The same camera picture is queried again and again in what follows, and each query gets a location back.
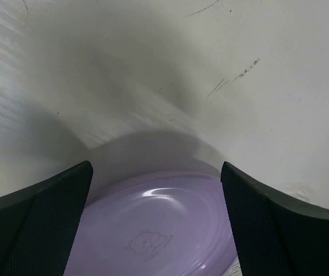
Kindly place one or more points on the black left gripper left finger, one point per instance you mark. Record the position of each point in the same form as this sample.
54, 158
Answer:
38, 223

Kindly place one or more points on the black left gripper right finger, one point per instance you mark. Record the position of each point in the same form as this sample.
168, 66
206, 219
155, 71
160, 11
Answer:
274, 233

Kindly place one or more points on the purple round plate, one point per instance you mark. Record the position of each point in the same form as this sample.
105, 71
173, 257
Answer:
161, 224

